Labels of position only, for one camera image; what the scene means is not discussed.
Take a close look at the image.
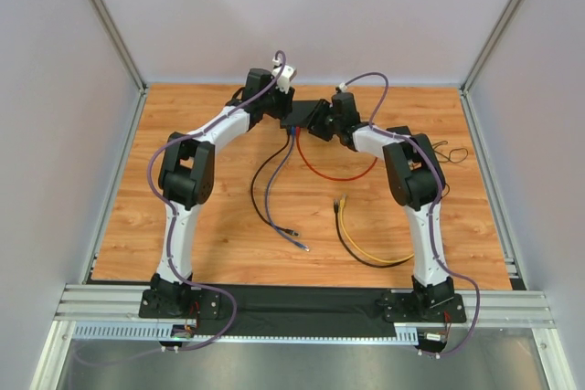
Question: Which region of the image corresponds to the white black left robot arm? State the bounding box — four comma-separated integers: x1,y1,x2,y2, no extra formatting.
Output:
139,65,296,318

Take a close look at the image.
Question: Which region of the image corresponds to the black network switch box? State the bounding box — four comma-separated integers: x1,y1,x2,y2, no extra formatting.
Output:
280,100,319,129

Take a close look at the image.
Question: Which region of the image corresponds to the black short ethernet cable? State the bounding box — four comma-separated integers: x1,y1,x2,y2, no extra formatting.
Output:
333,198,415,269

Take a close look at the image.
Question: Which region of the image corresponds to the aluminium right frame post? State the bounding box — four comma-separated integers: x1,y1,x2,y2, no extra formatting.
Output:
460,0,524,94

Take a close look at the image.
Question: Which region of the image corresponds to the aluminium front frame rail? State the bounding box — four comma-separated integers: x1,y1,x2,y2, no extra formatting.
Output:
54,284,555,329

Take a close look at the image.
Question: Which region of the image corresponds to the aluminium frame post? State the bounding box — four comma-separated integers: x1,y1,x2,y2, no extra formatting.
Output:
88,0,147,91
460,0,524,94

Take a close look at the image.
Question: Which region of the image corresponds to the aluminium left frame post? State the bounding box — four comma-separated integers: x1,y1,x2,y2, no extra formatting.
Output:
88,0,147,91

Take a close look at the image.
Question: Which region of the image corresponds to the black power adapter with cord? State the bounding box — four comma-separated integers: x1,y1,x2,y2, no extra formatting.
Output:
431,124,470,197

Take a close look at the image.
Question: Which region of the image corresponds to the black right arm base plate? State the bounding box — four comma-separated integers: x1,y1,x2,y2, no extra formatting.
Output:
376,290,467,323

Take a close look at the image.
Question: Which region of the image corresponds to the yellow ethernet cable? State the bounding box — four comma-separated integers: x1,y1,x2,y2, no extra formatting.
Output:
339,195,415,266

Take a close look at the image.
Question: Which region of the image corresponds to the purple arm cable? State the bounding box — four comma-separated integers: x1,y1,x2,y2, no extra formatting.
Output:
72,50,287,366
335,71,481,359

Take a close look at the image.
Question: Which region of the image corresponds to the black long ethernet cable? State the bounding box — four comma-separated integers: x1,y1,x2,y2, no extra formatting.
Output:
250,128,298,234

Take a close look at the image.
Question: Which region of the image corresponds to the blue ethernet cable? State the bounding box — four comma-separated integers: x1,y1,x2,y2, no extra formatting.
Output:
264,127,311,253

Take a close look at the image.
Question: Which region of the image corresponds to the black cloth strip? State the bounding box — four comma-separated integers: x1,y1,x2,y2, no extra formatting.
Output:
222,285,396,338

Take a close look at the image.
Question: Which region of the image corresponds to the red ethernet cable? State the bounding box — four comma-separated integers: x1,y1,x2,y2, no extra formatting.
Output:
295,127,379,183

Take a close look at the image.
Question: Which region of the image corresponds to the grey slotted cable duct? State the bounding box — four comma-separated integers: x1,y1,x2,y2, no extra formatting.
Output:
71,321,419,345

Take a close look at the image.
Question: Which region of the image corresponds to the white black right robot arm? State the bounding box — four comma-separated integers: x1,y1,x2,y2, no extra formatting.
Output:
307,92,454,309

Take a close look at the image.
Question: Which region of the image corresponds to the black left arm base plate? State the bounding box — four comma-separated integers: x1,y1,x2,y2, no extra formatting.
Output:
138,285,221,320

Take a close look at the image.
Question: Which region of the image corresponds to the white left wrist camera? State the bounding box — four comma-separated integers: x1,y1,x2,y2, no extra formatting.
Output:
271,56,296,94

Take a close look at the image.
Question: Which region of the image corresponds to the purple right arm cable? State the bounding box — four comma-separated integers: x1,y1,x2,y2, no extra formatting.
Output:
335,71,481,359

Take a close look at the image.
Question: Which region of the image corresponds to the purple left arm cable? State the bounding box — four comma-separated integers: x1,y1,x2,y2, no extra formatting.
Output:
72,50,287,366

